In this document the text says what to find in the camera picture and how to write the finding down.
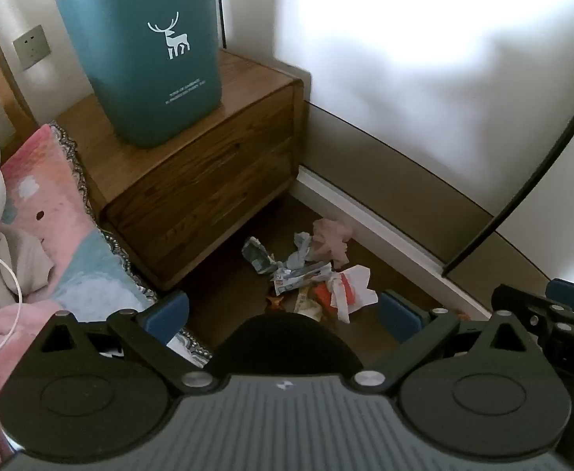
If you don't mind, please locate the beige wrapper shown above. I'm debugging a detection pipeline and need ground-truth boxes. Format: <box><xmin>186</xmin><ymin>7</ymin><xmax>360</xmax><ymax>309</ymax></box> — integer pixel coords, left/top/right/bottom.
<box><xmin>294</xmin><ymin>289</ymin><xmax>324</xmax><ymax>321</ymax></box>

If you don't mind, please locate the wooden nightstand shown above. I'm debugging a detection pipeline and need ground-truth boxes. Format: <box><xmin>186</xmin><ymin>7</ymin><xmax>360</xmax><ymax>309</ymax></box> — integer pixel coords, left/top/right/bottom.
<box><xmin>54</xmin><ymin>48</ymin><xmax>312</xmax><ymax>291</ymax></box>

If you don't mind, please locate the crumpled pink tissue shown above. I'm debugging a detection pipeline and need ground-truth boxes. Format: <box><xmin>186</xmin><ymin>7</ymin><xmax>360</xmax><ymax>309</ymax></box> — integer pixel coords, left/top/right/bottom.
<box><xmin>313</xmin><ymin>218</ymin><xmax>354</xmax><ymax>268</ymax></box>

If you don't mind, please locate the white tissue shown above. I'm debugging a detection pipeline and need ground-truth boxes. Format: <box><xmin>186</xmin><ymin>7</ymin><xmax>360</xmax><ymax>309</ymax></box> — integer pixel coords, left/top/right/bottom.
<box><xmin>327</xmin><ymin>265</ymin><xmax>379</xmax><ymax>325</ymax></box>

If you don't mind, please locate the orange wrapper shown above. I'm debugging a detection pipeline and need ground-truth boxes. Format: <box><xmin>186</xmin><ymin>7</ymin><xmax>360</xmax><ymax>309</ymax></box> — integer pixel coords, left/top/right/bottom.
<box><xmin>315</xmin><ymin>279</ymin><xmax>357</xmax><ymax>306</ymax></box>

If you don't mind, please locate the wall power socket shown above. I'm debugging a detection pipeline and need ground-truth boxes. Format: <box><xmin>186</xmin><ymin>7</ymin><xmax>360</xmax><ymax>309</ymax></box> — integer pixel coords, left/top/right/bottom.
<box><xmin>12</xmin><ymin>24</ymin><xmax>52</xmax><ymax>72</ymax></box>

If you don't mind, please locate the beige cloth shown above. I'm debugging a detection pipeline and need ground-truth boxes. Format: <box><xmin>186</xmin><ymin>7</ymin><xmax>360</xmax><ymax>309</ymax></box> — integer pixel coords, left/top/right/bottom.
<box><xmin>0</xmin><ymin>233</ymin><xmax>55</xmax><ymax>315</ymax></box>

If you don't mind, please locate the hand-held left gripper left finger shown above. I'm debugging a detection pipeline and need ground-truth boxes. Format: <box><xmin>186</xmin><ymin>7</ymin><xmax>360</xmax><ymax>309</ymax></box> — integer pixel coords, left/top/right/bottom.
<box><xmin>39</xmin><ymin>290</ymin><xmax>216</xmax><ymax>396</ymax></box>

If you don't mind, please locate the light blue paper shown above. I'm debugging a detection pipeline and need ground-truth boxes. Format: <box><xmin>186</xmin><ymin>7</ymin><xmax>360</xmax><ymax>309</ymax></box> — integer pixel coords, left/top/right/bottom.
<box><xmin>287</xmin><ymin>232</ymin><xmax>318</xmax><ymax>270</ymax></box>

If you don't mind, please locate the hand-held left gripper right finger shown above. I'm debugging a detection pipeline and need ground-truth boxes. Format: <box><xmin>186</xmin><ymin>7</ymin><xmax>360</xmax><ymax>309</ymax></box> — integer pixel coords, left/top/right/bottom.
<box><xmin>353</xmin><ymin>289</ymin><xmax>539</xmax><ymax>396</ymax></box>

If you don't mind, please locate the teal deer print trash bin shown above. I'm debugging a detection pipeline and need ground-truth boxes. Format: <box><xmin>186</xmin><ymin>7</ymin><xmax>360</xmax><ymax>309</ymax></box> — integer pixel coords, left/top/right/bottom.
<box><xmin>55</xmin><ymin>0</ymin><xmax>224</xmax><ymax>149</ymax></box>

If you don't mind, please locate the pink patterned lace-trimmed quilt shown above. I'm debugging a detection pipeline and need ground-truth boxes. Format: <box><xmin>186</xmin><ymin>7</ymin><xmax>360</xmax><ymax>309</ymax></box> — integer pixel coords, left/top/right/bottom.
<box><xmin>0</xmin><ymin>124</ymin><xmax>214</xmax><ymax>369</ymax></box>

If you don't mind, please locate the crumpled green white wrapper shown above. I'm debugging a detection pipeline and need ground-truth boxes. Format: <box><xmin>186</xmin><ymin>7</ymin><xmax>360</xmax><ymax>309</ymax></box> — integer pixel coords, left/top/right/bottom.
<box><xmin>242</xmin><ymin>236</ymin><xmax>275</xmax><ymax>274</ymax></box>

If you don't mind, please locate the thin black pole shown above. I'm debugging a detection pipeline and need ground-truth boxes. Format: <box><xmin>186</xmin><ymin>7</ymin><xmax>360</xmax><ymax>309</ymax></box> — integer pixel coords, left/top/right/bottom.
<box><xmin>216</xmin><ymin>0</ymin><xmax>227</xmax><ymax>50</ymax></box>

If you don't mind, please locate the flat white blue wrapper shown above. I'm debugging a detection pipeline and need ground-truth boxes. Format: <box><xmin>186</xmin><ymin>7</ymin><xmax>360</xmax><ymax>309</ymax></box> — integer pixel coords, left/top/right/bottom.
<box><xmin>271</xmin><ymin>262</ymin><xmax>332</xmax><ymax>296</ymax></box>

